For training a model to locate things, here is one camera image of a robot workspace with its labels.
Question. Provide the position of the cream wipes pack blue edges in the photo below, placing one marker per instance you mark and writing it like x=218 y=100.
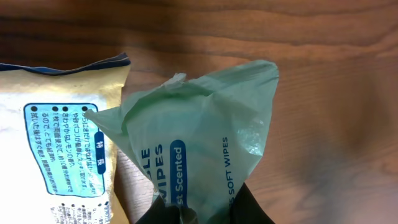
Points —
x=57 y=167

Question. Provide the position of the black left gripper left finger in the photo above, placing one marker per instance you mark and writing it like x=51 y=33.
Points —
x=159 y=213

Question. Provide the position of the green soft wipes pack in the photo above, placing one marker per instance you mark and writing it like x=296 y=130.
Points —
x=197 y=140

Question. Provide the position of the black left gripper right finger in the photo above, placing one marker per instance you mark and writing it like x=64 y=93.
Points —
x=246 y=210

